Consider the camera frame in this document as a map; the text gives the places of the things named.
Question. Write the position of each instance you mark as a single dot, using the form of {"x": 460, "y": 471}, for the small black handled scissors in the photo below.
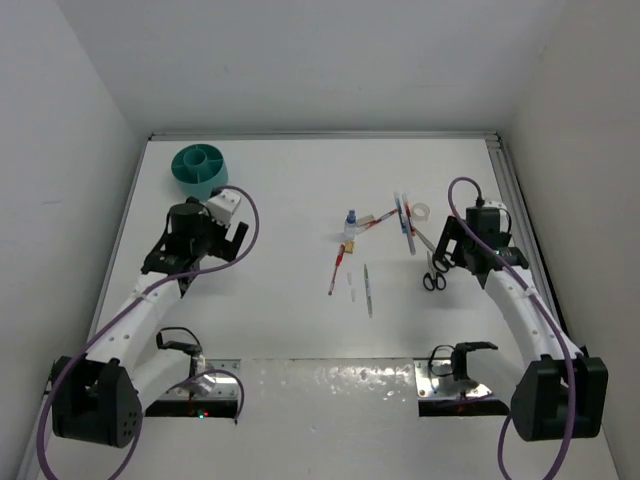
{"x": 433, "y": 279}

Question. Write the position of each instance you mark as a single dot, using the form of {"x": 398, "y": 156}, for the green pen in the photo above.
{"x": 368, "y": 295}

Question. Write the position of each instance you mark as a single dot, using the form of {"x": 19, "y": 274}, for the orange red pen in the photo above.
{"x": 406, "y": 206}

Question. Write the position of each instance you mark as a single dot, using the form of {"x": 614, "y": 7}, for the blue pen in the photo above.
{"x": 399, "y": 210}

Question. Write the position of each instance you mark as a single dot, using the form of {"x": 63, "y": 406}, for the large black handled scissors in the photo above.
{"x": 427, "y": 245}

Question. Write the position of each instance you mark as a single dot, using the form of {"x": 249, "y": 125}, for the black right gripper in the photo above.
{"x": 451, "y": 232}

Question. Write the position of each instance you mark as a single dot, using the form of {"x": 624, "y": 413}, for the red pen with clear cap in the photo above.
{"x": 379, "y": 220}

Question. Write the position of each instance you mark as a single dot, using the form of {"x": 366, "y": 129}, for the teal round divided container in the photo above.
{"x": 199, "y": 169}

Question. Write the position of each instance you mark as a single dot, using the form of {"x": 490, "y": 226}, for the blue cap glue bottle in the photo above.
{"x": 350, "y": 226}

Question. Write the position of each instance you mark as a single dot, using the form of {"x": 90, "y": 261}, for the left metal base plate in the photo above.
{"x": 216, "y": 383}

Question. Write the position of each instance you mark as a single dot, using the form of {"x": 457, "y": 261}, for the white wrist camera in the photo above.
{"x": 223, "y": 205}
{"x": 489, "y": 203}

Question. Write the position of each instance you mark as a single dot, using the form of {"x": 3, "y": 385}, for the white eraser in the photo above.
{"x": 364, "y": 222}

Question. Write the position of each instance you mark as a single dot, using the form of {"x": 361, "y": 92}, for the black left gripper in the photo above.
{"x": 223, "y": 249}

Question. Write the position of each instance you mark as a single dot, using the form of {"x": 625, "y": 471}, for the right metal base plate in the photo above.
{"x": 434, "y": 382}

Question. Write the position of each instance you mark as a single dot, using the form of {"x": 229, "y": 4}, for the metal base plate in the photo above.
{"x": 434, "y": 382}
{"x": 216, "y": 383}

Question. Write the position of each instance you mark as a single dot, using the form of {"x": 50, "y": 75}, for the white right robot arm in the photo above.
{"x": 557, "y": 381}

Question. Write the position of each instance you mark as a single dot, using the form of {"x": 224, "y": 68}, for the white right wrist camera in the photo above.
{"x": 489, "y": 203}

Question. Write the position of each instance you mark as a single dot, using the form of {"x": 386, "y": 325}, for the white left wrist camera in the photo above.
{"x": 223, "y": 205}

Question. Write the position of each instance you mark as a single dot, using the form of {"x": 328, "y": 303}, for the clear tape roll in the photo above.
{"x": 420, "y": 212}

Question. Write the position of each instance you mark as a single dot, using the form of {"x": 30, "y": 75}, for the red gel pen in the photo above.
{"x": 337, "y": 263}

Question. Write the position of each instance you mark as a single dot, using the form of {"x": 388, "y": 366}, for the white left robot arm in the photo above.
{"x": 101, "y": 397}

